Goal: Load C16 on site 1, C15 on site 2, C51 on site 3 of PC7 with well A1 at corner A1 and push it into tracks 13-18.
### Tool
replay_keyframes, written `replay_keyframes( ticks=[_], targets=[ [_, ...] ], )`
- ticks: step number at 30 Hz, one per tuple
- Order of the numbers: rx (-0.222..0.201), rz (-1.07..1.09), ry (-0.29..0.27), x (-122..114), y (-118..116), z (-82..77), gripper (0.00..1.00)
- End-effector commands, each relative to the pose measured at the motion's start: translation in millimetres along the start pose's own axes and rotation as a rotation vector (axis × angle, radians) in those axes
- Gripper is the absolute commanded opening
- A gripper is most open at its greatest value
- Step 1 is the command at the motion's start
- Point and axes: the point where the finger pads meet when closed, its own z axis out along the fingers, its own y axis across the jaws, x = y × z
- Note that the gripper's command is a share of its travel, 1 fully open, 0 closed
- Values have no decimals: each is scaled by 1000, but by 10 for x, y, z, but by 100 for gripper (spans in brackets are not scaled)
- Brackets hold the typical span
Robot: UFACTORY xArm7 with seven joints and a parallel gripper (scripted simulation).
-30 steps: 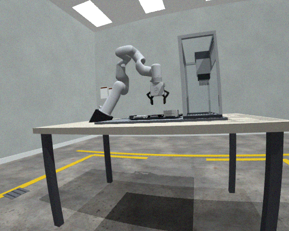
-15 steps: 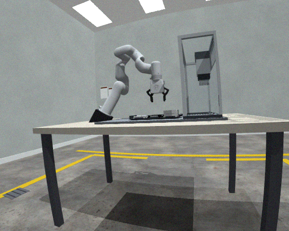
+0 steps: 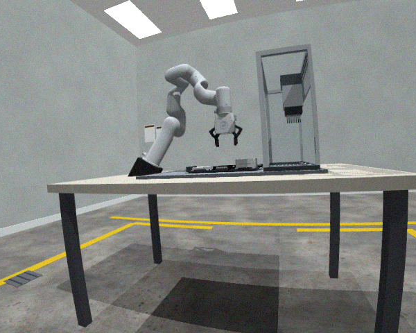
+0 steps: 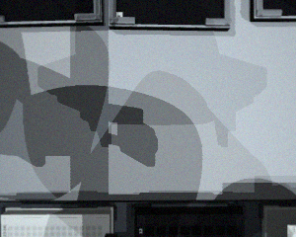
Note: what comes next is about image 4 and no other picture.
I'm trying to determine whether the white deep-well block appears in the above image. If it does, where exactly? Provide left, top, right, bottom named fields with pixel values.
left=261, top=205, right=296, bottom=237

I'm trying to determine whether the black well plate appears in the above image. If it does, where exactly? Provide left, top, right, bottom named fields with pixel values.
left=135, top=206, right=245, bottom=237

